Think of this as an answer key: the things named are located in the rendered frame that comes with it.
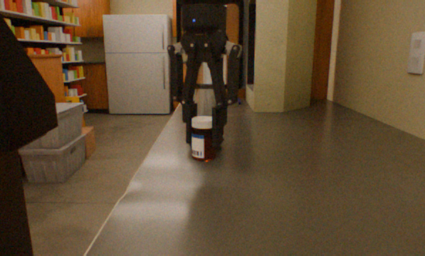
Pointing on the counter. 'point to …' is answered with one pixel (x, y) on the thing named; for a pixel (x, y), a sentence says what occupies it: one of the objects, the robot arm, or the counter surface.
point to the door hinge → (245, 43)
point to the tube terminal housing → (282, 55)
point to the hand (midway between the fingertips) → (203, 125)
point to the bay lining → (251, 43)
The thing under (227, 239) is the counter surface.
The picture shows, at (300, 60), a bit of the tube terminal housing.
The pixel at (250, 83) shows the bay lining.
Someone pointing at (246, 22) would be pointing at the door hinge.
